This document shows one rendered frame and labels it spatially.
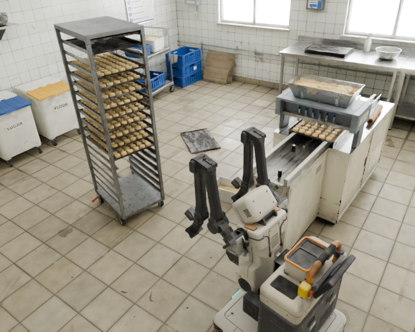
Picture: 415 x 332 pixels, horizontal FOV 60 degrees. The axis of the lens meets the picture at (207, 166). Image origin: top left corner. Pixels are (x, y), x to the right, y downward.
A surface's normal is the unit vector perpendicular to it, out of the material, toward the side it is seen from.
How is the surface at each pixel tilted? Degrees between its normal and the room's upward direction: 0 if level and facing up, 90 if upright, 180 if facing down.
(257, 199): 48
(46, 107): 92
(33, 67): 90
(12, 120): 91
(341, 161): 90
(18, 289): 0
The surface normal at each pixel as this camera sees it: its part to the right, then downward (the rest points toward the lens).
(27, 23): 0.82, 0.28
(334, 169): -0.62, 0.43
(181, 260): -0.04, -0.85
